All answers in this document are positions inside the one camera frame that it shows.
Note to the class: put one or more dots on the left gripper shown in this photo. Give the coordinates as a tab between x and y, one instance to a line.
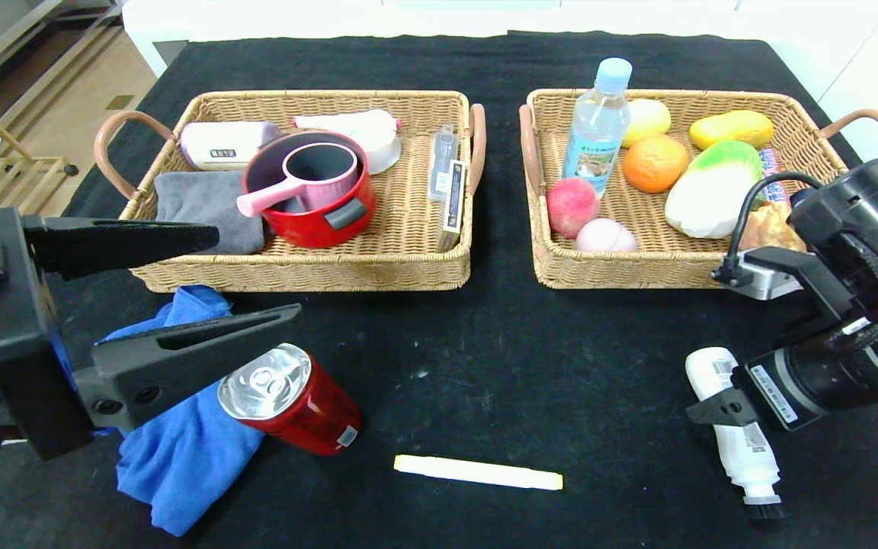
18	335

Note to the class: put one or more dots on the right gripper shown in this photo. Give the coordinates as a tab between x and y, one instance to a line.
774	394

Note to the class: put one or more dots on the white brush-tip bottle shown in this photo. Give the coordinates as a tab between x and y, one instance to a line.
751	465

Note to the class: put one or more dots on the orange fruit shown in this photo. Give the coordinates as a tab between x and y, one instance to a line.
656	164

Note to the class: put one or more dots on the clear water bottle blue cap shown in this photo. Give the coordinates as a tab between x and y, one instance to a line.
595	130

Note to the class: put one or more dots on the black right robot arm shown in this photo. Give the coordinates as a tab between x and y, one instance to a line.
873	221

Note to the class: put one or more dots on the grey cloth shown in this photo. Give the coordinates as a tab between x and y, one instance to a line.
203	198

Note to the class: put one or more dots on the blue microfibre cloth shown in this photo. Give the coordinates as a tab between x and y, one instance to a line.
180	457

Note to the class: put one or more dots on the white cylindrical pouch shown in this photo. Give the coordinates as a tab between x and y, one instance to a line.
222	141

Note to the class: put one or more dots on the black table cloth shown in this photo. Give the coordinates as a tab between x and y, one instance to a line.
561	366

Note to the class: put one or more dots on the red cooking pot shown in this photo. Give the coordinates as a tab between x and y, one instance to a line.
317	229

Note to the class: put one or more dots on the wooden rack on wheels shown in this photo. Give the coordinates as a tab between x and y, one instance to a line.
35	160

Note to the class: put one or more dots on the brown bread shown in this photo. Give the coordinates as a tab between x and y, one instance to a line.
770	225

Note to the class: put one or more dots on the red soda can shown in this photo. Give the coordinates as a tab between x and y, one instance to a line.
309	415

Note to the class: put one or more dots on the pink saucepan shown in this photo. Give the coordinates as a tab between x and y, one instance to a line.
332	191

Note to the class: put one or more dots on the pale pink peach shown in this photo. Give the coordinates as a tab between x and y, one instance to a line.
605	236

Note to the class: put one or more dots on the toy napa cabbage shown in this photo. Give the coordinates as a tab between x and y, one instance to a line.
706	194

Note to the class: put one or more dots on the orange and blue snack packet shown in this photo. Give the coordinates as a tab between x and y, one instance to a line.
770	171

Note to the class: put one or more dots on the red peach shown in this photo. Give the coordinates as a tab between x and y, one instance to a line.
572	207

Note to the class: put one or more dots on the cream marker pen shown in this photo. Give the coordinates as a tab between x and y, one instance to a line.
477	472

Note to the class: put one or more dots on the white tube pink cap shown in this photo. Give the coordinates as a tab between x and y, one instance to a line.
347	120

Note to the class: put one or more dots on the yellow mango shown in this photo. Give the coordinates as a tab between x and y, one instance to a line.
728	130

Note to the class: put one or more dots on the grey wooden shelf unit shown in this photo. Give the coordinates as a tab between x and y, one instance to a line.
27	46

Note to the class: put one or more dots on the yellow lemon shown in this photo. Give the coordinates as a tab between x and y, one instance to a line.
648	118

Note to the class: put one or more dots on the cream and black card box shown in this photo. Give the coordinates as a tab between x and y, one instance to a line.
453	198

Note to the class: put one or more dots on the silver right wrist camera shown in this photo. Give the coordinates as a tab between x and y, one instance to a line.
763	284

